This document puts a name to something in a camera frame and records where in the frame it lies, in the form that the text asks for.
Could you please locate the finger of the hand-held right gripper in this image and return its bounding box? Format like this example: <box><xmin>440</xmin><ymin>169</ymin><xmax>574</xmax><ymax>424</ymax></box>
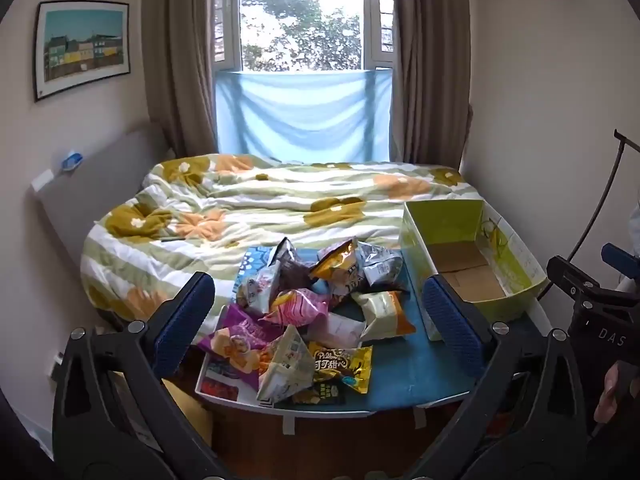
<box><xmin>601</xmin><ymin>242</ymin><xmax>640</xmax><ymax>282</ymax></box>
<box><xmin>546</xmin><ymin>255</ymin><xmax>618</xmax><ymax>307</ymax></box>

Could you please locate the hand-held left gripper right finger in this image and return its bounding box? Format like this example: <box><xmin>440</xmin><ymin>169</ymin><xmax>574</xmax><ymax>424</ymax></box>
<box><xmin>410</xmin><ymin>274</ymin><xmax>590</xmax><ymax>480</ymax></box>

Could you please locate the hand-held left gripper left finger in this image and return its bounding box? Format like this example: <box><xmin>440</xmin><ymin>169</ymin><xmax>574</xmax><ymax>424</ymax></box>
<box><xmin>52</xmin><ymin>271</ymin><xmax>236</xmax><ymax>480</ymax></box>

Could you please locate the green white cardboard box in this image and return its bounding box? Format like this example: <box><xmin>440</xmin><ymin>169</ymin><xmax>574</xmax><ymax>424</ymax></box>
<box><xmin>399</xmin><ymin>199</ymin><xmax>549</xmax><ymax>323</ymax></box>

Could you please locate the silver red print snack bag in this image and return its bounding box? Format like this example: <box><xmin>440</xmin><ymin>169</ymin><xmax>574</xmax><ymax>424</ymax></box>
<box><xmin>237</xmin><ymin>259</ymin><xmax>282</xmax><ymax>317</ymax></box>

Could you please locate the yellow orange snack bag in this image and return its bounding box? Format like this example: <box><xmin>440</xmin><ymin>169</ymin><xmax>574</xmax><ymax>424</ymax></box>
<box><xmin>309</xmin><ymin>239</ymin><xmax>364</xmax><ymax>297</ymax></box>

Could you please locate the person's right hand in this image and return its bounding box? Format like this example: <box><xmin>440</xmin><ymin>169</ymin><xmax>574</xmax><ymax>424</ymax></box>
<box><xmin>594</xmin><ymin>360</ymin><xmax>640</xmax><ymax>425</ymax></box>

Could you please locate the blue patterned table mat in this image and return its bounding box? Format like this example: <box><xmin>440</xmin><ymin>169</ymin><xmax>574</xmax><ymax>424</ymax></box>
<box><xmin>195</xmin><ymin>246</ymin><xmax>551</xmax><ymax>413</ymax></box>

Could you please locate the purple snack bag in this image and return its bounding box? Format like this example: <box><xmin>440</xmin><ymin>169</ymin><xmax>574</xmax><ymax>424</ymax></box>
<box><xmin>196</xmin><ymin>304</ymin><xmax>282</xmax><ymax>387</ymax></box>

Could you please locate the pale green orange snack bag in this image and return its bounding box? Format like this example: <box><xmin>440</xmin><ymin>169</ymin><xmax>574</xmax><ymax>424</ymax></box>
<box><xmin>351</xmin><ymin>290</ymin><xmax>417</xmax><ymax>342</ymax></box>

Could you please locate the black stand rod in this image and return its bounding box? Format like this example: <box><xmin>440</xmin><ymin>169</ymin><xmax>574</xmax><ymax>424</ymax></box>
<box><xmin>567</xmin><ymin>129</ymin><xmax>640</xmax><ymax>267</ymax></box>

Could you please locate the silver crinkled snack bag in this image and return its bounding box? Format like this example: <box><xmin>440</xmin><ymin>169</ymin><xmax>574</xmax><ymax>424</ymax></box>
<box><xmin>357</xmin><ymin>242</ymin><xmax>405</xmax><ymax>292</ymax></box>

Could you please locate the silver triangular snack bag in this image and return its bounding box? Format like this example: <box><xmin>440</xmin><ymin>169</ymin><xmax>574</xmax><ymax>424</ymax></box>
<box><xmin>256</xmin><ymin>324</ymin><xmax>314</xmax><ymax>407</ymax></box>

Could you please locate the pink striped snack bag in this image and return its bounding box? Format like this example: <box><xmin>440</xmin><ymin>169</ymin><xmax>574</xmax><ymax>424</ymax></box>
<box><xmin>259</xmin><ymin>287</ymin><xmax>332</xmax><ymax>329</ymax></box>

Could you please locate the yellow brown snack packet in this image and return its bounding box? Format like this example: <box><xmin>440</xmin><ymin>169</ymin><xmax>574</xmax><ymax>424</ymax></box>
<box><xmin>307</xmin><ymin>342</ymin><xmax>375</xmax><ymax>394</ymax></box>

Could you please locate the brown snack bag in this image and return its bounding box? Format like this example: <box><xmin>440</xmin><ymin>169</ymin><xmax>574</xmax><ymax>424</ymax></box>
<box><xmin>269</xmin><ymin>236</ymin><xmax>315</xmax><ymax>292</ymax></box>

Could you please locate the pale pink snack packet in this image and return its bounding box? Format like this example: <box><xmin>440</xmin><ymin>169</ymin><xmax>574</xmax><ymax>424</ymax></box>
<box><xmin>307</xmin><ymin>310</ymin><xmax>367</xmax><ymax>349</ymax></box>

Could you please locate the floral striped quilt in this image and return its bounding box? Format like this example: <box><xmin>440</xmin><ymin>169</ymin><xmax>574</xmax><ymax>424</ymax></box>
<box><xmin>80</xmin><ymin>152</ymin><xmax>483</xmax><ymax>332</ymax></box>

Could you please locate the dark green snack packet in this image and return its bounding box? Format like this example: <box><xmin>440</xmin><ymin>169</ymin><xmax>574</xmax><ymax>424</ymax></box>
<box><xmin>292</xmin><ymin>380</ymin><xmax>347</xmax><ymax>406</ymax></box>

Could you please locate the grey bed headboard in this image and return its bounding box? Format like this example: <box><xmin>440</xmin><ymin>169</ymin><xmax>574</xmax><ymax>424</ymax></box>
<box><xmin>30</xmin><ymin>122</ymin><xmax>177</xmax><ymax>312</ymax></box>

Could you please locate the light blue window cloth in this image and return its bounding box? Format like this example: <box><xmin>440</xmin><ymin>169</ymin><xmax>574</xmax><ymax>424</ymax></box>
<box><xmin>214</xmin><ymin>67</ymin><xmax>394</xmax><ymax>166</ymax></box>

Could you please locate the brown curtain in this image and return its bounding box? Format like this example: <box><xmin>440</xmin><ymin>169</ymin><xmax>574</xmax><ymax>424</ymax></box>
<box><xmin>142</xmin><ymin>0</ymin><xmax>222</xmax><ymax>159</ymax></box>
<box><xmin>390</xmin><ymin>0</ymin><xmax>474</xmax><ymax>174</ymax></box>

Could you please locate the white framed window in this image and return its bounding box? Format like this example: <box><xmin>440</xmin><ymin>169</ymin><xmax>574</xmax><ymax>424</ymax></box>
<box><xmin>212</xmin><ymin>0</ymin><xmax>399</xmax><ymax>74</ymax></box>

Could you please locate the framed wall picture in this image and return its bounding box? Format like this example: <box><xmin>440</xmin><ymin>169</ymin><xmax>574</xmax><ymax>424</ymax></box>
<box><xmin>32</xmin><ymin>0</ymin><xmax>132</xmax><ymax>104</ymax></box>

